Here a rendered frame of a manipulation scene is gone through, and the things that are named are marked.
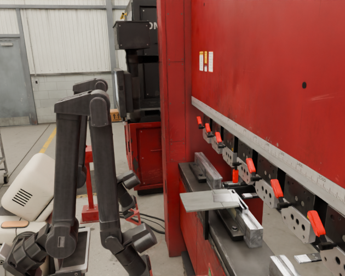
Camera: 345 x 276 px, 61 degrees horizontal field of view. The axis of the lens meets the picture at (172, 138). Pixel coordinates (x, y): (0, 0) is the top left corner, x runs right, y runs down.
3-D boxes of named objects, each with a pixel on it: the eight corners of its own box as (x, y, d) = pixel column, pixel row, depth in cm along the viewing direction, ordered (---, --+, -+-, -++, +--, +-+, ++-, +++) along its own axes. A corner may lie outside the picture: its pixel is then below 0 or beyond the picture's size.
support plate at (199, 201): (179, 195, 154) (179, 193, 154) (226, 190, 158) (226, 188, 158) (186, 212, 137) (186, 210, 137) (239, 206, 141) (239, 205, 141)
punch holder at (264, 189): (254, 192, 116) (257, 153, 111) (274, 190, 117) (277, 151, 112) (272, 211, 101) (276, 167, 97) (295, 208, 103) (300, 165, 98)
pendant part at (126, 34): (119, 120, 280) (111, 26, 256) (144, 119, 286) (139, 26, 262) (124, 134, 233) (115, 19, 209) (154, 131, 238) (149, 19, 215)
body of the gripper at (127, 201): (134, 196, 135) (126, 184, 133) (137, 207, 126) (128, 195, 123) (122, 204, 135) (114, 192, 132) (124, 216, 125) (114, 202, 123)
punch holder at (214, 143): (211, 147, 173) (211, 119, 168) (225, 145, 174) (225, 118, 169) (219, 155, 158) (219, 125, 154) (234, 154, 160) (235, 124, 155)
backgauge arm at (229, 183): (217, 196, 204) (217, 178, 200) (301, 188, 214) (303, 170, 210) (220, 202, 197) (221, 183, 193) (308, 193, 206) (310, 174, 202)
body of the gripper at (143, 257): (148, 257, 95) (136, 241, 92) (153, 280, 85) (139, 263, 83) (130, 268, 95) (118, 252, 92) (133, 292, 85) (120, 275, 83)
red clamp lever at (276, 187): (270, 178, 93) (280, 207, 88) (282, 177, 94) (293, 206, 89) (268, 180, 95) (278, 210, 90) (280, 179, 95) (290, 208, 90)
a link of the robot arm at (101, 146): (87, 92, 77) (84, 98, 67) (109, 91, 78) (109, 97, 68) (102, 233, 89) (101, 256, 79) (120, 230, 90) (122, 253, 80)
